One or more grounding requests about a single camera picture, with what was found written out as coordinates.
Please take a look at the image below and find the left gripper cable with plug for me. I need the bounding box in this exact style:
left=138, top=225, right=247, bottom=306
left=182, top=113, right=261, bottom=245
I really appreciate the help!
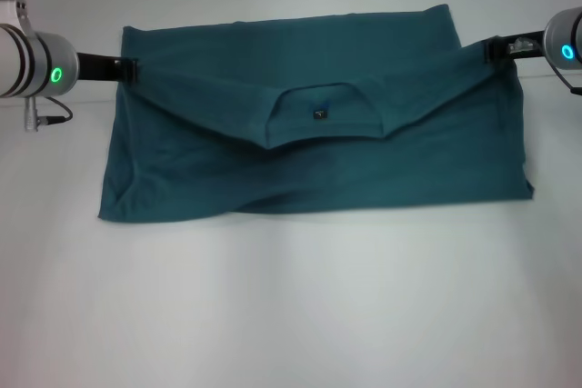
left=25, top=95, right=74, bottom=134

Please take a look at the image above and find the teal t-shirt with FREE print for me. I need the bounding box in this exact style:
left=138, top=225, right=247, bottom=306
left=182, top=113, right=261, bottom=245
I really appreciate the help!
left=96, top=4, right=534, bottom=225

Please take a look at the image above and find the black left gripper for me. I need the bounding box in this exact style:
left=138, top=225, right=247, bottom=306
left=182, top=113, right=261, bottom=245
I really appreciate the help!
left=75, top=51, right=140, bottom=85

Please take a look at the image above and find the gripper cable with plug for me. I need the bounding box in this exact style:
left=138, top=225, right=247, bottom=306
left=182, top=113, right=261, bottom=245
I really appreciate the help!
left=508, top=35, right=582, bottom=95
left=25, top=95, right=74, bottom=134

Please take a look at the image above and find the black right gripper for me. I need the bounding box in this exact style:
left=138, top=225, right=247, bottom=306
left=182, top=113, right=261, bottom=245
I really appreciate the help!
left=483, top=33, right=547, bottom=65

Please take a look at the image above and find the right gripper cable with plug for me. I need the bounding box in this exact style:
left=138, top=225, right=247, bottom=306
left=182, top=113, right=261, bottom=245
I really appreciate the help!
left=508, top=35, right=582, bottom=95

